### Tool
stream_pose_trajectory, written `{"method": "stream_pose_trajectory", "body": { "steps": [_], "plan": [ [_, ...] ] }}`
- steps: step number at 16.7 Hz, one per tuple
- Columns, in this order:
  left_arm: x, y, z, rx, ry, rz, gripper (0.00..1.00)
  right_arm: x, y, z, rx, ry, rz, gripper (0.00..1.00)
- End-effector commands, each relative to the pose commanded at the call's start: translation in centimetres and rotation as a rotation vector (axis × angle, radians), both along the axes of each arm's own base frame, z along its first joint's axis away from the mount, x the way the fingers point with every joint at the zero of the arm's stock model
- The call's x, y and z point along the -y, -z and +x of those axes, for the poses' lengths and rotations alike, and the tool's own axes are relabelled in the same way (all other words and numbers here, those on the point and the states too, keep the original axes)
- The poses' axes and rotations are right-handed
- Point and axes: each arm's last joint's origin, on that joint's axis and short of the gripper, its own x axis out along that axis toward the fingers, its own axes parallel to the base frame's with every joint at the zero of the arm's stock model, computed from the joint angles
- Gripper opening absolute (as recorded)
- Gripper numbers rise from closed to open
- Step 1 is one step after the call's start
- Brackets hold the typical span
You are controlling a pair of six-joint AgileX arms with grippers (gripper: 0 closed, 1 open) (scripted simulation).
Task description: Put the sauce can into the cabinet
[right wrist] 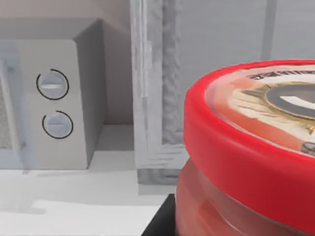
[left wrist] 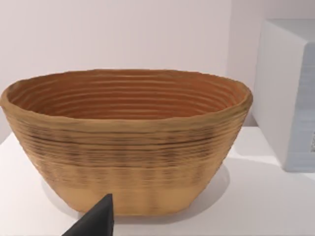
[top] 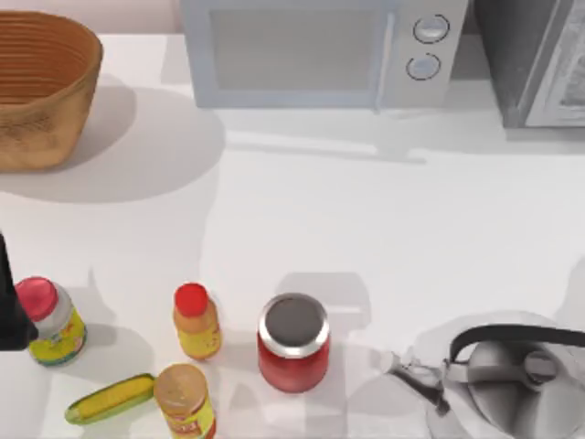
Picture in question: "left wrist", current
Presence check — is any pale grey box appliance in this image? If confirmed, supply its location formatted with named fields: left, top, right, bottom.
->
left=252, top=19, right=315, bottom=174

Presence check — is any brown woven basket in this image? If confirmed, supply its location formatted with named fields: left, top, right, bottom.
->
left=0, top=69, right=253, bottom=217

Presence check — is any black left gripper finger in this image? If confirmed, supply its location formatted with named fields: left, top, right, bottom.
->
left=61, top=193, right=115, bottom=236

